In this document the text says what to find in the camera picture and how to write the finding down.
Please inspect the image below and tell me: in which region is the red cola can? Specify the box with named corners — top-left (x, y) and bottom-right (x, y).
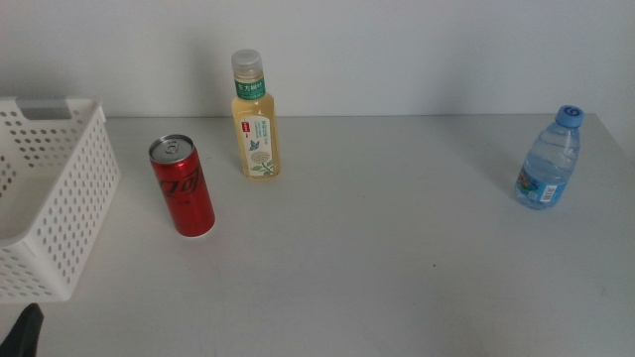
top-left (148, 133), bottom-right (216, 238)

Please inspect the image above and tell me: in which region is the clear water bottle blue cap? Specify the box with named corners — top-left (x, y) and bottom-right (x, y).
top-left (513, 104), bottom-right (585, 211)

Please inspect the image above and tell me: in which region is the yellow tea bottle green label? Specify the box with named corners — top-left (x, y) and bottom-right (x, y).
top-left (230, 48), bottom-right (282, 180)

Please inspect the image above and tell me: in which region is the white perforated plastic basket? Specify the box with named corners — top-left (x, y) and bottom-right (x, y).
top-left (0, 96), bottom-right (123, 303)

